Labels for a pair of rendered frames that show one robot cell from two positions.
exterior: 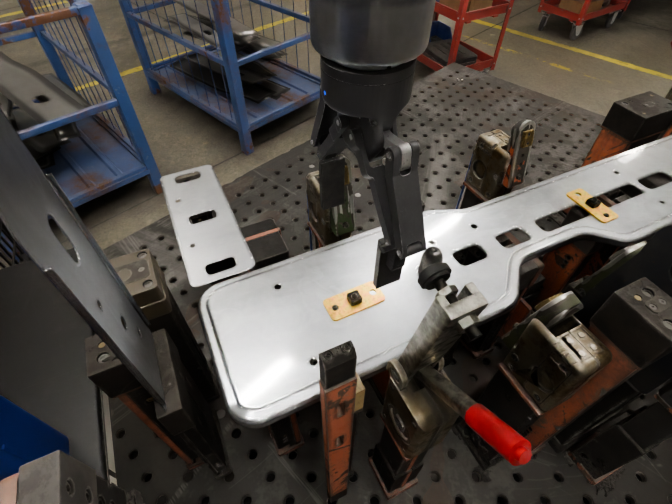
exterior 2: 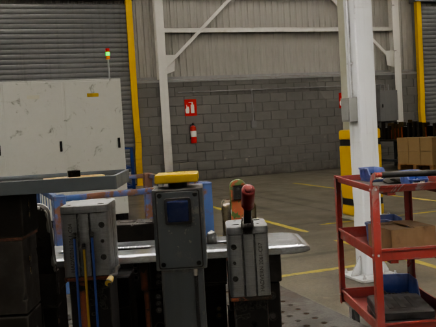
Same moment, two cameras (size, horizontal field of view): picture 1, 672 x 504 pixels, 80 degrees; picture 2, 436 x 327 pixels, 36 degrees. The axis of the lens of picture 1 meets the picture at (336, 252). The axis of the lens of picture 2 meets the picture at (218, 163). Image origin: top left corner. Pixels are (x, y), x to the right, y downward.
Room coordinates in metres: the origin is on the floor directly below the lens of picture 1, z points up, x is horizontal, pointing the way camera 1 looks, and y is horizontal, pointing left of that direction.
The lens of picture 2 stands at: (-0.40, -1.49, 1.22)
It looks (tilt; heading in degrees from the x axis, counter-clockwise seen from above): 3 degrees down; 25
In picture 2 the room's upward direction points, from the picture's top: 3 degrees counter-clockwise
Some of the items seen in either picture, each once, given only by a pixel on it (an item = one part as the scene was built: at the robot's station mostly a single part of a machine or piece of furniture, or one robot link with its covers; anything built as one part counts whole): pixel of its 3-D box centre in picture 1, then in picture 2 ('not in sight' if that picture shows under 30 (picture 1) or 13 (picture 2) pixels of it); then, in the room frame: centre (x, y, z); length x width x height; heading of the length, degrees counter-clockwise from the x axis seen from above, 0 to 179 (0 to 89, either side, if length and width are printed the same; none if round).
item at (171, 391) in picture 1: (193, 413); not in sight; (0.22, 0.22, 0.85); 0.12 x 0.03 x 0.30; 26
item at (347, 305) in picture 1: (354, 298); not in sight; (0.32, -0.03, 1.01); 0.08 x 0.04 x 0.01; 116
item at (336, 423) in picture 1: (337, 451); not in sight; (0.14, 0.00, 0.95); 0.03 x 0.01 x 0.50; 116
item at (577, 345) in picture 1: (518, 401); not in sight; (0.22, -0.27, 0.88); 0.11 x 0.09 x 0.37; 26
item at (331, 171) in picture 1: (332, 183); not in sight; (0.38, 0.00, 1.16); 0.03 x 0.01 x 0.07; 116
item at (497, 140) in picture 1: (479, 209); not in sight; (0.65, -0.32, 0.87); 0.12 x 0.09 x 0.35; 26
